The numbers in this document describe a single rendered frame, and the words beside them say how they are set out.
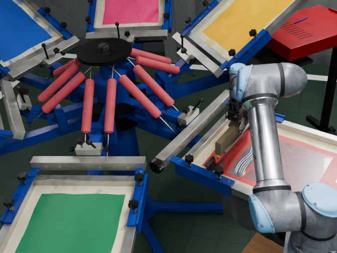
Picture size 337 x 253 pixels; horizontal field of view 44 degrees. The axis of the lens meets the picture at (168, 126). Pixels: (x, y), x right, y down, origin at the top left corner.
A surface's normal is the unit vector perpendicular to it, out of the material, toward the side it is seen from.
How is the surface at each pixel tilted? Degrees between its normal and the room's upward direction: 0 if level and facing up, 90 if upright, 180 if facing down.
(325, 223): 90
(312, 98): 0
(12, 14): 32
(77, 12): 90
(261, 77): 36
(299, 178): 0
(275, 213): 43
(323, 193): 8
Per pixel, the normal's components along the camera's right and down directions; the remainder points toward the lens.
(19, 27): 0.36, -0.51
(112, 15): -0.12, -0.35
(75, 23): -0.32, 0.59
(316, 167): -0.08, -0.80
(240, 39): -0.55, -0.51
